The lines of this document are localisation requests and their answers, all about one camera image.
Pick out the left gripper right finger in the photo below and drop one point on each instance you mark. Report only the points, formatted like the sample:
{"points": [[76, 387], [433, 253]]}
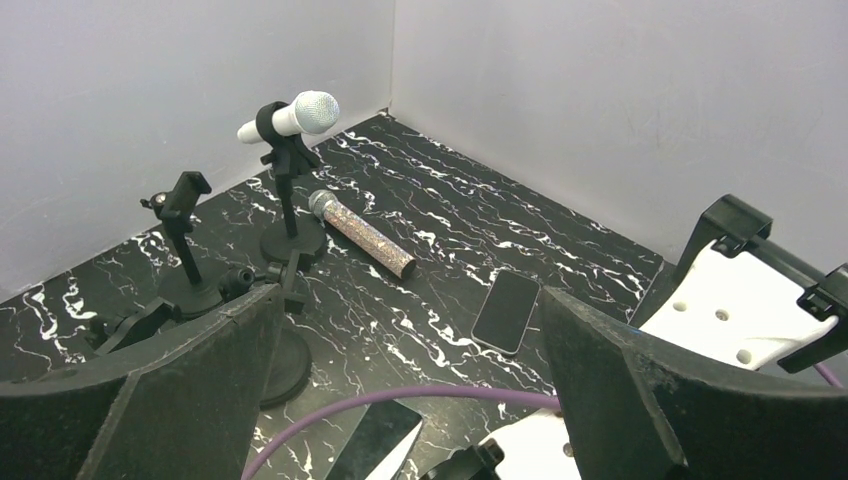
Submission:
{"points": [[638, 407]]}

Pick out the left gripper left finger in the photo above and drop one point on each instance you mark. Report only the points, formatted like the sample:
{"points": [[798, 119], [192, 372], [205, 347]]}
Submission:
{"points": [[180, 405]]}

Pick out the black phone blue edge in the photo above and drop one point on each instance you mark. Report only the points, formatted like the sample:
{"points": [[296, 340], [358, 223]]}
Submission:
{"points": [[379, 445]]}

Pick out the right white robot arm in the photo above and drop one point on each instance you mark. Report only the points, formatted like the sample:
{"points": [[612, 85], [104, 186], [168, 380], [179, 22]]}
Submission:
{"points": [[736, 297]]}

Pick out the black phone stand left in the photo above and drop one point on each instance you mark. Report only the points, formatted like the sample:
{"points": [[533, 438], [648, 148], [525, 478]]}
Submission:
{"points": [[109, 333]]}

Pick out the black phone silver edge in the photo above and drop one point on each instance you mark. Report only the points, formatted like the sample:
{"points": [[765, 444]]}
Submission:
{"points": [[503, 318]]}

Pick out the black stand back middle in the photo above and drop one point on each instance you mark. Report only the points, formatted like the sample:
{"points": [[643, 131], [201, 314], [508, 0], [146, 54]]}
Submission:
{"points": [[194, 289]]}

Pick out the black microphone stand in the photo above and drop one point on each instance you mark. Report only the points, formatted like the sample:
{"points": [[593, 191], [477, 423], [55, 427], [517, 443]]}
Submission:
{"points": [[288, 159]]}

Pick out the glitter microphone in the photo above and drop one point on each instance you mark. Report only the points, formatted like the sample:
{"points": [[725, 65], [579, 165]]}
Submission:
{"points": [[326, 207]]}

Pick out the white microphone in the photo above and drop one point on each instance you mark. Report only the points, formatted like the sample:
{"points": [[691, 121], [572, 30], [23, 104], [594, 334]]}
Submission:
{"points": [[310, 112]]}

